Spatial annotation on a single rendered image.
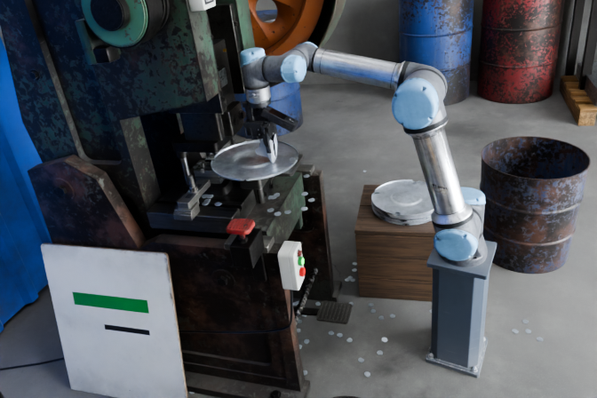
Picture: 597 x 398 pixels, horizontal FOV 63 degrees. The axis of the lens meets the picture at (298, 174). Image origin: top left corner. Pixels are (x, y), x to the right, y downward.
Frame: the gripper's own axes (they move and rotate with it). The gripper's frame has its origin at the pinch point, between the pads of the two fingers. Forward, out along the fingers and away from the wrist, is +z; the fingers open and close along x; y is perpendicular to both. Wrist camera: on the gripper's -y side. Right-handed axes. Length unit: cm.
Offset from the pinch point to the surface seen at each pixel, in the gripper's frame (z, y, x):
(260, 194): 11.0, 5.2, 3.8
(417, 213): 40, -42, -36
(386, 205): 40, -29, -40
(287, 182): 15.0, 1.4, -12.2
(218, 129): -13.1, 14.1, 6.5
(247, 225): 4.1, -2.6, 32.5
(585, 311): 80, -106, -34
